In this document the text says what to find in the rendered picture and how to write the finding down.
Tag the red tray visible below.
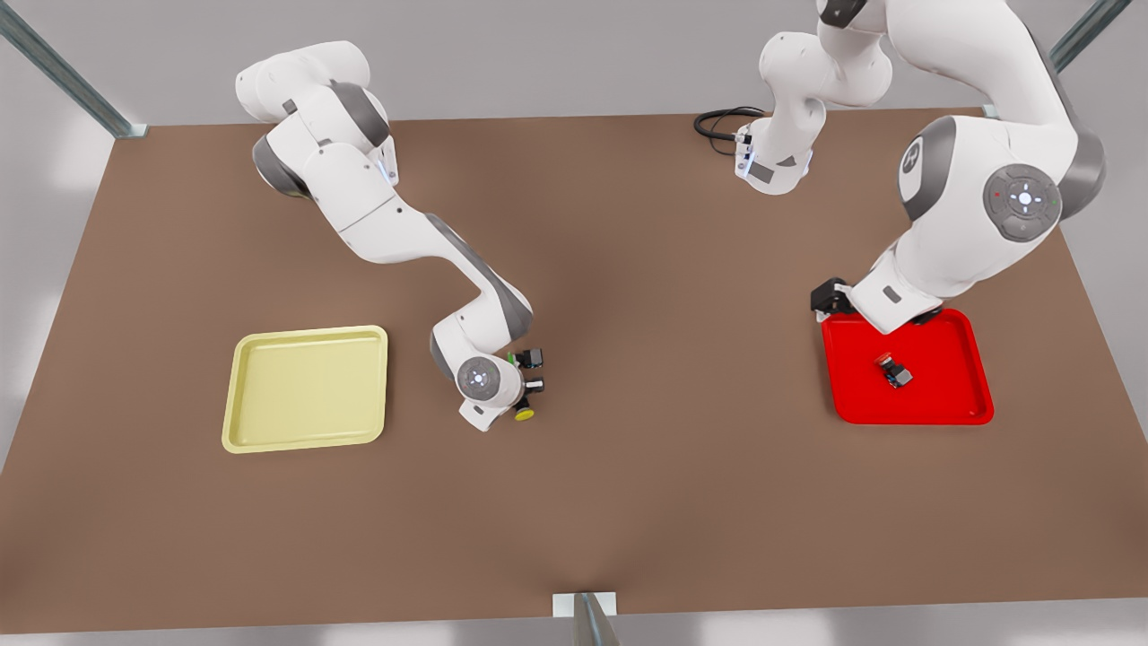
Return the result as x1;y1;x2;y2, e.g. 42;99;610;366
821;308;996;426

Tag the pale yellow tray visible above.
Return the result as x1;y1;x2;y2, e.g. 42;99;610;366
222;325;389;455

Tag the black cable loop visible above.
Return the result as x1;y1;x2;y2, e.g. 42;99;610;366
693;107;767;156

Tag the silver frame post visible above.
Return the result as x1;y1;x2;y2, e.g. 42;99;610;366
552;591;621;646
980;0;1133;119
0;0;150;139

